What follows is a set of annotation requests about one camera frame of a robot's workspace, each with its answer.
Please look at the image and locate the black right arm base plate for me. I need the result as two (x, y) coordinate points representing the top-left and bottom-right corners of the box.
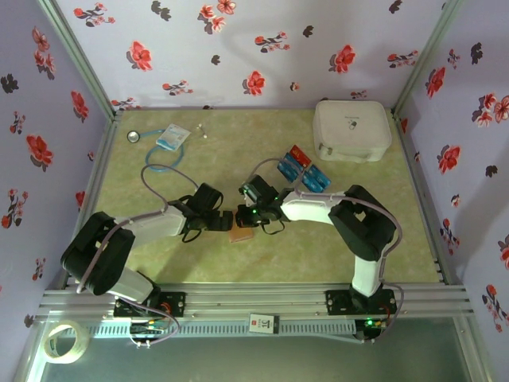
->
(324, 289), (398, 318)

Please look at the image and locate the aluminium side rail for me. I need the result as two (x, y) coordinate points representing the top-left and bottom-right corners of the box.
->
(63, 110), (125, 287)
(391, 111), (454, 286)

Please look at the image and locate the clear tape roll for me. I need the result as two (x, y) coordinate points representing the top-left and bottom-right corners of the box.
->
(42, 320), (91, 365)

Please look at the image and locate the white zipped medical pouch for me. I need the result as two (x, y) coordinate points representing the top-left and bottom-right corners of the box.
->
(312, 99), (394, 164)

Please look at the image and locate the lilac arm cable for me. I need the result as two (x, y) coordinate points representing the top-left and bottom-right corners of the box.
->
(75, 163), (200, 349)
(243, 158), (406, 345)

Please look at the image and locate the blue stethoscope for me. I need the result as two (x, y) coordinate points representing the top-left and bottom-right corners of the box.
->
(126, 123), (209, 173)

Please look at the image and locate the lilac left arm cable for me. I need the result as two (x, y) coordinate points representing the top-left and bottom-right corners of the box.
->
(75, 163), (200, 349)

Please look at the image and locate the aluminium corner post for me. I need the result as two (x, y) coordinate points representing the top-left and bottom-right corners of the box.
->
(37, 0), (122, 120)
(391, 0), (464, 116)

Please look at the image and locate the long aluminium base rail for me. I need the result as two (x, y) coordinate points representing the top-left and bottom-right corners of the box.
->
(37, 282), (474, 324)

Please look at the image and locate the white slotted cable duct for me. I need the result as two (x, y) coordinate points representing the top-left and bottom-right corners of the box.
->
(85, 320), (357, 339)

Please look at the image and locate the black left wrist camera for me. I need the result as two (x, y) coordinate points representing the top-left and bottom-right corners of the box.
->
(193, 182), (224, 212)

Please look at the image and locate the white blue surgical mask packet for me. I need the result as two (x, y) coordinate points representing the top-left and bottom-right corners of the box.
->
(155, 123), (192, 152)

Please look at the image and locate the lilac right arm cable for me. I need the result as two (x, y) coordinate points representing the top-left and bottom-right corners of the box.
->
(243, 158), (406, 345)

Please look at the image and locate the blue credit card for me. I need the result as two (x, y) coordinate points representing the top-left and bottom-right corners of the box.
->
(301, 163), (332, 192)
(276, 153), (304, 183)

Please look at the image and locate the red credit card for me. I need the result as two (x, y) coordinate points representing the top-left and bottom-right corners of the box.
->
(289, 144), (313, 167)

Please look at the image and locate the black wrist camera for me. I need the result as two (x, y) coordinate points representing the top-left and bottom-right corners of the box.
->
(238, 174), (279, 205)
(193, 182), (224, 212)

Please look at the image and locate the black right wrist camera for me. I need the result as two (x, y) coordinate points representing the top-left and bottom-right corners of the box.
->
(238, 174), (279, 205)

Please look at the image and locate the pile of red blue packets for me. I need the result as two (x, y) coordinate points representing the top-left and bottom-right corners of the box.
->
(275, 143), (333, 193)

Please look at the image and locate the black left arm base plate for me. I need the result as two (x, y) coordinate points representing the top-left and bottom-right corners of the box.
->
(113, 291), (187, 318)

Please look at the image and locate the red white label tag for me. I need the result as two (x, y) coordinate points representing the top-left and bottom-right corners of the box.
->
(249, 314), (279, 334)

